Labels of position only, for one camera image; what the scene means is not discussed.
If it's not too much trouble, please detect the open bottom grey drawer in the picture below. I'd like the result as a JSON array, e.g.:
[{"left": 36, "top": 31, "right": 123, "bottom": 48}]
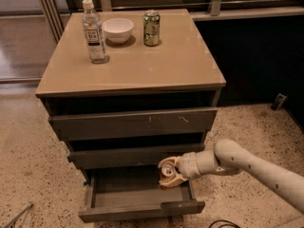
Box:
[{"left": 79, "top": 165, "right": 205, "bottom": 223}]

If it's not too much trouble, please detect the small black floor object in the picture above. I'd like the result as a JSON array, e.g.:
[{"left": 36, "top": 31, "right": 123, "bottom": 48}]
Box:
[{"left": 271, "top": 93, "right": 287, "bottom": 110}]

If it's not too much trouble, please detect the orange soda can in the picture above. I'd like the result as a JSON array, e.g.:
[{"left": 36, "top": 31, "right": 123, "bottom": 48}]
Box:
[{"left": 160, "top": 162, "right": 177, "bottom": 180}]

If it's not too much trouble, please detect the black floor cable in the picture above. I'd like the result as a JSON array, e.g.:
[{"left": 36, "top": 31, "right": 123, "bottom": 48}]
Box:
[{"left": 207, "top": 218, "right": 242, "bottom": 228}]

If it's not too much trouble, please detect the green soda can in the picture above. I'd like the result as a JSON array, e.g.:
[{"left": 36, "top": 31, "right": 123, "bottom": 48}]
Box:
[{"left": 142, "top": 9, "right": 161, "bottom": 47}]

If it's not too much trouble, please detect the grey drawer cabinet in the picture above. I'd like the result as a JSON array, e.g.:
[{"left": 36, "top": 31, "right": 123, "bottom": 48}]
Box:
[{"left": 33, "top": 9, "right": 227, "bottom": 224}]

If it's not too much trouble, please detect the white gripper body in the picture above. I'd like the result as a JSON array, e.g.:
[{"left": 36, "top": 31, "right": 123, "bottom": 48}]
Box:
[{"left": 177, "top": 152, "right": 201, "bottom": 180}]

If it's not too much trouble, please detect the metal rod on floor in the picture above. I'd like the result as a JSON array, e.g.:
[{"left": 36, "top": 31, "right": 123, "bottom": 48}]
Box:
[{"left": 3, "top": 203, "right": 33, "bottom": 228}]

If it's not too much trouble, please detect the middle grey drawer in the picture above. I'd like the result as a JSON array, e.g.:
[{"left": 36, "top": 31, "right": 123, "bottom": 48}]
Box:
[{"left": 68, "top": 143, "right": 204, "bottom": 169}]

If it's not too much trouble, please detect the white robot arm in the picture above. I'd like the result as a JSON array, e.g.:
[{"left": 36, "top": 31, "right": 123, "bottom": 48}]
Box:
[{"left": 158, "top": 139, "right": 304, "bottom": 214}]

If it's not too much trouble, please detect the top grey drawer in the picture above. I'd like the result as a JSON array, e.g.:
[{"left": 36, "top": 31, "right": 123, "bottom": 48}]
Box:
[{"left": 49, "top": 107, "right": 217, "bottom": 141}]

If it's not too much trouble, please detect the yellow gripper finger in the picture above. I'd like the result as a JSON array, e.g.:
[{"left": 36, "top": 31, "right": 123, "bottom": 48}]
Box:
[
  {"left": 158, "top": 156, "right": 181, "bottom": 169},
  {"left": 159, "top": 173, "right": 188, "bottom": 190}
]

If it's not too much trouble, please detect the white ceramic bowl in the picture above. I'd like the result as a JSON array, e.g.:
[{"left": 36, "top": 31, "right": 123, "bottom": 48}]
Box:
[{"left": 103, "top": 18, "right": 134, "bottom": 45}]

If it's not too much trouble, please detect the clear tea bottle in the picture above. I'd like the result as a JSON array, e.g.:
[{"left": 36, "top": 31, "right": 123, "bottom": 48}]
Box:
[{"left": 82, "top": 0, "right": 108, "bottom": 64}]

